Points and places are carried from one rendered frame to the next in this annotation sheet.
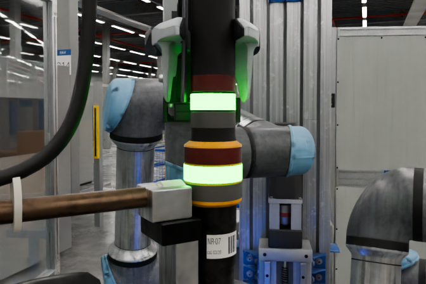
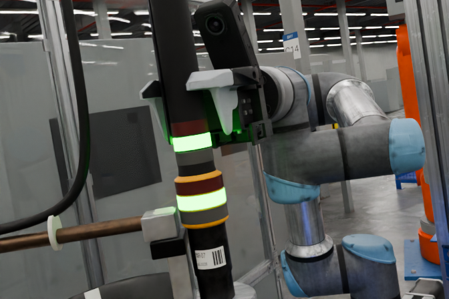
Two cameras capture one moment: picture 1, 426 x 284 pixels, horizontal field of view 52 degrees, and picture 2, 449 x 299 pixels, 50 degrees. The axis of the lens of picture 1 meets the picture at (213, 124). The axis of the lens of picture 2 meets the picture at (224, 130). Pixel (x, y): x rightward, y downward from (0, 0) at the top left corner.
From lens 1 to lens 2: 0.24 m
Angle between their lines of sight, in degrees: 30
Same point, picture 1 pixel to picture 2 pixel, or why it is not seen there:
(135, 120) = not seen: hidden behind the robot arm
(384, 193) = not seen: outside the picture
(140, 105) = not seen: hidden behind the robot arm
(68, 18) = (290, 0)
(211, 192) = (189, 217)
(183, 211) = (168, 233)
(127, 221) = (294, 218)
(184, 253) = (174, 265)
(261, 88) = (438, 59)
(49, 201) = (73, 230)
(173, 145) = (264, 156)
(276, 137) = (371, 136)
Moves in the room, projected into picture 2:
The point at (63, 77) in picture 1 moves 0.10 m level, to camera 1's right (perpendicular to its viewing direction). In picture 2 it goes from (288, 64) to (297, 62)
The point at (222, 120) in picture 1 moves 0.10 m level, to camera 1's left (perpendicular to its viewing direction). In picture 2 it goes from (191, 159) to (106, 167)
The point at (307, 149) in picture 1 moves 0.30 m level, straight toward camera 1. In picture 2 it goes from (410, 145) to (280, 205)
